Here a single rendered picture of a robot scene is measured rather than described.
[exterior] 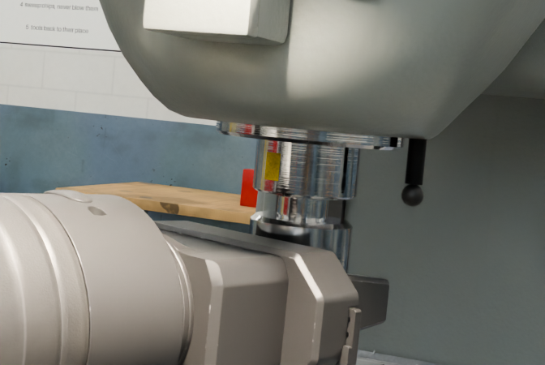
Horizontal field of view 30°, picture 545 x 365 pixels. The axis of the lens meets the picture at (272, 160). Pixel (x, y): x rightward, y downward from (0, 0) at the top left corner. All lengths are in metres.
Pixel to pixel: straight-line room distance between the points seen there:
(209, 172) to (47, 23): 1.23
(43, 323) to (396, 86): 0.15
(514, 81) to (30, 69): 5.14
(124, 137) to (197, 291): 4.93
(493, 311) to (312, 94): 0.48
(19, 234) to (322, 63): 0.12
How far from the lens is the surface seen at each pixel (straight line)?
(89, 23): 5.46
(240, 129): 0.43
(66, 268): 0.33
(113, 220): 0.36
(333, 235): 0.45
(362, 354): 0.85
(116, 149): 5.33
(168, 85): 0.41
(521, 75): 0.55
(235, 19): 0.34
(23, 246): 0.33
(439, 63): 0.39
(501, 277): 0.83
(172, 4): 0.35
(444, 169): 0.83
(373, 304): 0.46
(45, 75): 5.58
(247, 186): 4.39
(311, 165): 0.44
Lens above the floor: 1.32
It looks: 3 degrees down
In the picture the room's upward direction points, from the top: 5 degrees clockwise
